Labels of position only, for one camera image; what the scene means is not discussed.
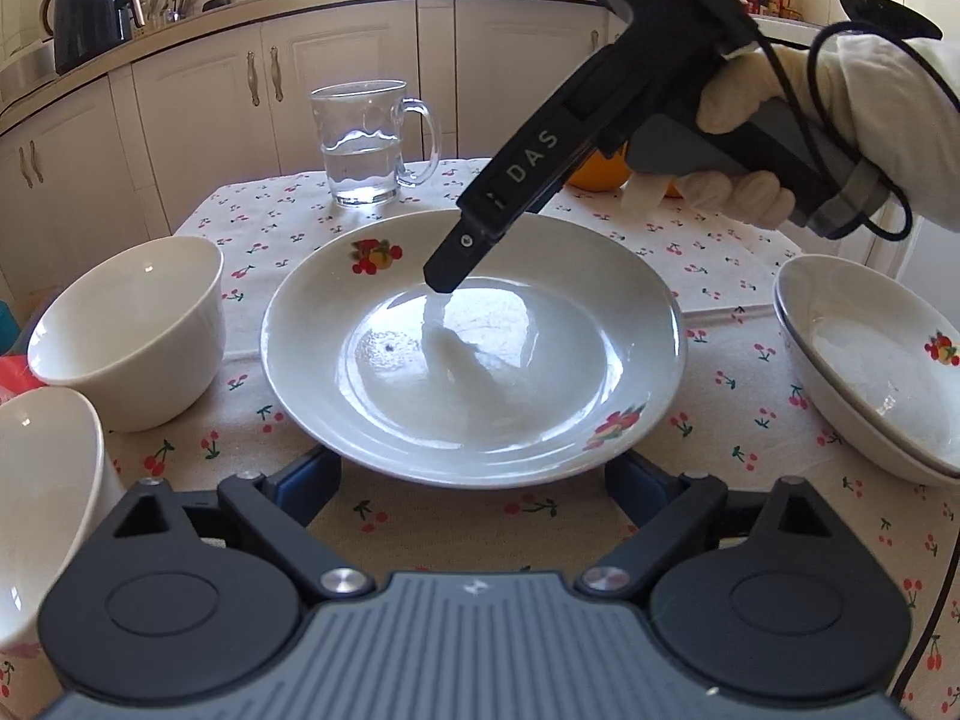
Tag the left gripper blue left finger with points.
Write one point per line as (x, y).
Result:
(299, 491)

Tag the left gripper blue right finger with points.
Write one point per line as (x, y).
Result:
(648, 495)

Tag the fruit plate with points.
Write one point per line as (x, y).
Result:
(559, 352)
(895, 351)
(840, 408)

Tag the white floral bowl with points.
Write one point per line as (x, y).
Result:
(58, 484)

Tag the white kitchen cabinets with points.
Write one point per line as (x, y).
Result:
(123, 149)

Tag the white gloved right hand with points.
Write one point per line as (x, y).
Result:
(879, 99)

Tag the orange with leaf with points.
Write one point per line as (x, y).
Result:
(600, 173)

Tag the cherry print tablecloth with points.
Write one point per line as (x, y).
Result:
(742, 415)

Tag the glass water mug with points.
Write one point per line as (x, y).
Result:
(360, 130)

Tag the black air fryer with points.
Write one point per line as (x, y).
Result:
(81, 30)

